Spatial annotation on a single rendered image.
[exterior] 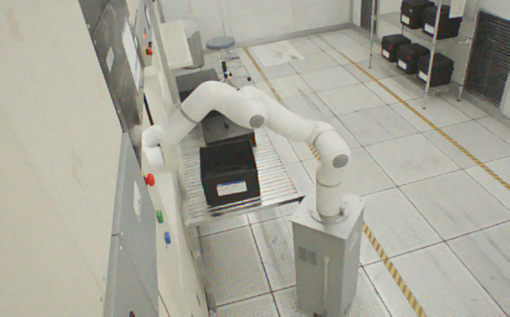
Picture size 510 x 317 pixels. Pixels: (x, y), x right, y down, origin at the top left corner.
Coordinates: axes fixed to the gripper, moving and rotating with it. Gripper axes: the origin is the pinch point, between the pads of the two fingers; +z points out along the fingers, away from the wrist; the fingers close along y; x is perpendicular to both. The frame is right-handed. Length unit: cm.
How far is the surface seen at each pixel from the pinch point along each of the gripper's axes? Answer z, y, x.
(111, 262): -25, -79, 33
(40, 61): -25, -70, 64
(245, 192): -63, 16, -42
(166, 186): -27, 29, -36
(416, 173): -214, 72, -123
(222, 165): -58, 44, -43
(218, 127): -62, 72, -36
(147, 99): -29.1, 40.0, 6.5
